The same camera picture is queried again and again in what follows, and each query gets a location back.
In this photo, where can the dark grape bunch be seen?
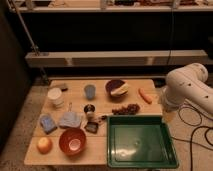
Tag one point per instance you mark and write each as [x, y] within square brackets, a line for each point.
[130, 109]

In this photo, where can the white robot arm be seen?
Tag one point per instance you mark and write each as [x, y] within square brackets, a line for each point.
[187, 82]

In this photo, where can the blue plastic cup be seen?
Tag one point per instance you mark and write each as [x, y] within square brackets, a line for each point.
[90, 91]

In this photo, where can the small metal cup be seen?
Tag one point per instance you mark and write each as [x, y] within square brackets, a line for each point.
[89, 110]

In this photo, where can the white plastic cup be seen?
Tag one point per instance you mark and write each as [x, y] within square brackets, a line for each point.
[55, 96]

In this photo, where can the dark purple bowl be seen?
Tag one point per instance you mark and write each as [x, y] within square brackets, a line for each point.
[113, 84]

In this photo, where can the yellow banana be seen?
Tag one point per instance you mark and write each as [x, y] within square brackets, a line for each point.
[120, 91]

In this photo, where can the small brown toy figure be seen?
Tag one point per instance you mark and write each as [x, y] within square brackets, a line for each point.
[100, 119]

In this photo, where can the orange carrot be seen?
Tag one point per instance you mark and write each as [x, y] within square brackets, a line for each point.
[144, 96]

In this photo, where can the small dark square object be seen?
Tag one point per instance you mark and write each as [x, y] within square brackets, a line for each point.
[92, 127]

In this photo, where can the dark scrub brush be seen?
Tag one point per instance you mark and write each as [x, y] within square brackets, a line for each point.
[62, 87]

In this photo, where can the light blue folded cloth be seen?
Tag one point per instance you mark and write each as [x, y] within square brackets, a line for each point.
[70, 119]

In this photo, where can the wooden shelf rack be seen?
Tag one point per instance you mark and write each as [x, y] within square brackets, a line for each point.
[100, 34]

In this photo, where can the green plastic tray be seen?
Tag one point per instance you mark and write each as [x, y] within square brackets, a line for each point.
[140, 142]

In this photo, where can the red bowl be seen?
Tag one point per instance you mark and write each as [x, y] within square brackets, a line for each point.
[72, 141]

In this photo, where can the blue sponge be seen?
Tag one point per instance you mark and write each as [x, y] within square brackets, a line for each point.
[47, 123]

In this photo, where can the metal tripod pole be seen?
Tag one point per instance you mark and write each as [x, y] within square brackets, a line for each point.
[34, 47]

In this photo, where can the orange fruit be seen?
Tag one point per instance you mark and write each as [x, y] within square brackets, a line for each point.
[44, 145]

